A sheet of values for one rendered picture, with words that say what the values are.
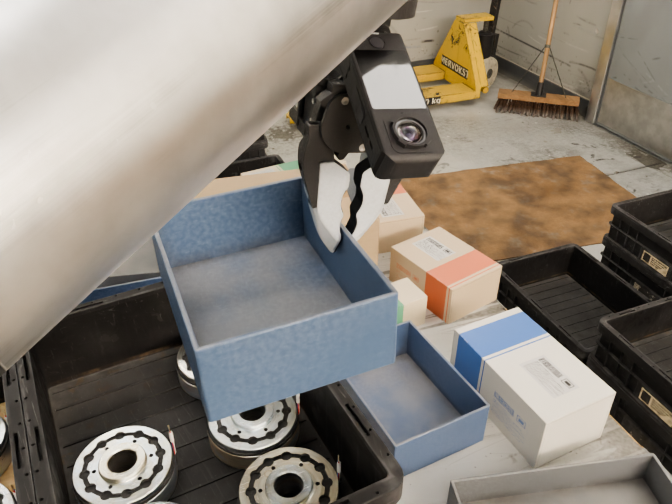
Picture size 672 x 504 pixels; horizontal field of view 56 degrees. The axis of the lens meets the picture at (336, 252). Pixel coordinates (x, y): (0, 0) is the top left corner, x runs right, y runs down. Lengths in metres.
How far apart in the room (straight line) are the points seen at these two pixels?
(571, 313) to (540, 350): 0.96
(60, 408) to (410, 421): 0.47
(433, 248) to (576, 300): 0.87
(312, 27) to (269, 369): 0.32
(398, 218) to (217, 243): 0.68
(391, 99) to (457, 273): 0.70
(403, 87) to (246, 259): 0.25
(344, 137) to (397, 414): 0.55
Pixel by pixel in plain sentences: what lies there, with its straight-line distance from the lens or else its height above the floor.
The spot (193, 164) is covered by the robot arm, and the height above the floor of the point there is 1.35.
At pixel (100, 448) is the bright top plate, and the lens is 0.76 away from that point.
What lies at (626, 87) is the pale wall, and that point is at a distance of 3.76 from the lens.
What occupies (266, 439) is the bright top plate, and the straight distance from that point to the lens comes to 0.72.
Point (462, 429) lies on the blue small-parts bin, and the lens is 0.90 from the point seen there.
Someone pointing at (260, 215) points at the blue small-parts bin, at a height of 1.10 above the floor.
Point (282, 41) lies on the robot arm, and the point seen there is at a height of 1.37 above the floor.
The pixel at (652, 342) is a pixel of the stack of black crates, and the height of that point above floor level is 0.38.
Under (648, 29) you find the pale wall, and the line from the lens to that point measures 3.65.
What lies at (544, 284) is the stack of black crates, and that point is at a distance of 2.00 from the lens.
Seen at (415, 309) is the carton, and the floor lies 0.74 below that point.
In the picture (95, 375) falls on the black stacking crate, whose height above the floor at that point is 0.83.
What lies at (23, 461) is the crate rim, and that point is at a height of 0.93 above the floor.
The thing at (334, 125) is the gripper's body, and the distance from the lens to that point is 0.48.
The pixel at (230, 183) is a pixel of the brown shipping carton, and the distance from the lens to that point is 1.20.
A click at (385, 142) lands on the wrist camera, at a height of 1.25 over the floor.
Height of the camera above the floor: 1.42
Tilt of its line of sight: 34 degrees down
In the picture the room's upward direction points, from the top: straight up
